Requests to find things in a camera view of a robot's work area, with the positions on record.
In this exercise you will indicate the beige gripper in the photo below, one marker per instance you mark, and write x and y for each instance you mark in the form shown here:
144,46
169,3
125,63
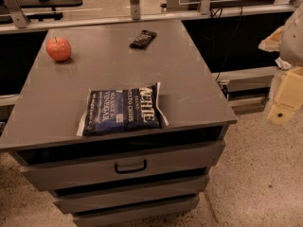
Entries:
293,42

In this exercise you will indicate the red apple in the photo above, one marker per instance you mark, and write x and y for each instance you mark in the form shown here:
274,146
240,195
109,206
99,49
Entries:
59,49

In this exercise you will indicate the grey drawer cabinet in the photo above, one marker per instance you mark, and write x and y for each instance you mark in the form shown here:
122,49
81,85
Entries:
79,172

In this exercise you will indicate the blue kettle chip bag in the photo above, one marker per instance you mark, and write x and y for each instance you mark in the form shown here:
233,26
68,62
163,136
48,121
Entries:
111,111

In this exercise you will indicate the grey metal railing frame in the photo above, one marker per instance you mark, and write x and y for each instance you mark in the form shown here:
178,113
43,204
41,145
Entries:
102,12

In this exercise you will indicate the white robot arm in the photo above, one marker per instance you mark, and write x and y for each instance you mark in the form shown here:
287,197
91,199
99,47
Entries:
291,48

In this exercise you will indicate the white crumpled cloth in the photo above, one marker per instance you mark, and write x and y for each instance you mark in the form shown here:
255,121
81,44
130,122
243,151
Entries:
283,65

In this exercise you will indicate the grey low shelf bench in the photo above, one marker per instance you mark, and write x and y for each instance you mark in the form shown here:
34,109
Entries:
247,91

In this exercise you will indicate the dark background table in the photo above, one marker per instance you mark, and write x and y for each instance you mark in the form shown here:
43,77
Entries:
49,4

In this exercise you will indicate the black drawer handle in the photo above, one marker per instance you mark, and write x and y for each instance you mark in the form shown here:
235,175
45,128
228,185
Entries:
132,168

